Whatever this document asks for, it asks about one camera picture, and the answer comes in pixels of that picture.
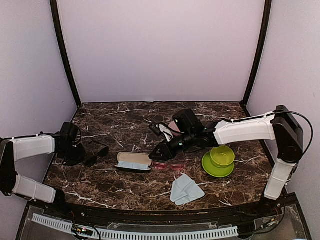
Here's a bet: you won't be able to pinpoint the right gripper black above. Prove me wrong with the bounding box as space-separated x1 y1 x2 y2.
149 129 196 161

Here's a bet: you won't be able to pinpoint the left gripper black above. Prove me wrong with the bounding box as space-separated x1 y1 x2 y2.
59 143 87 167

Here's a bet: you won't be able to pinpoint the pink translucent sunglasses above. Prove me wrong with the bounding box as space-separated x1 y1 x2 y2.
152 162 186 171

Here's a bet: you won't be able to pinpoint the black aviator sunglasses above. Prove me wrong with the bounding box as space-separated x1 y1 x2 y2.
83 140 110 167

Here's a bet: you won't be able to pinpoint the black glasses case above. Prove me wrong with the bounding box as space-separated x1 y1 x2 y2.
114 152 153 173

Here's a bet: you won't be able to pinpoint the light blue cloth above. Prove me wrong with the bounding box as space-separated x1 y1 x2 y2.
117 161 149 171
170 174 205 206

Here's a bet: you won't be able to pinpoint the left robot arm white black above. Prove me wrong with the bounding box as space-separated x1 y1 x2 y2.
0 122 87 218

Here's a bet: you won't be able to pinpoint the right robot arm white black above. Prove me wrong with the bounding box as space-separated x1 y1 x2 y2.
149 105 309 217

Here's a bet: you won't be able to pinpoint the pink glasses case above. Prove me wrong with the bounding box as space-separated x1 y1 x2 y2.
168 121 180 135

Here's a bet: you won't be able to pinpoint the green plate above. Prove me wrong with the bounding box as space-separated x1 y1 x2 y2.
202 152 235 178

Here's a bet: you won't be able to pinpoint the green bowl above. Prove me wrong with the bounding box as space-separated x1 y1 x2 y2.
210 145 235 168

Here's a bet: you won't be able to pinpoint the white slotted cable duct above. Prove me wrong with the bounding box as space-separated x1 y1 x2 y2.
31 213 239 240

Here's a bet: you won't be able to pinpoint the black front rail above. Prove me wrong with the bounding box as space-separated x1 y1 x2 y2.
41 202 283 226

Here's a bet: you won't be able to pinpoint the left black frame post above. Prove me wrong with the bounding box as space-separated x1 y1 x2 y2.
49 0 82 108

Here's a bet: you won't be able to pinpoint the black frame post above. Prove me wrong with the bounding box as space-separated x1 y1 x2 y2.
49 0 82 108
241 0 272 107

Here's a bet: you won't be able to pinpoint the right black frame post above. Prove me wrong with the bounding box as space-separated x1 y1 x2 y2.
241 0 272 107

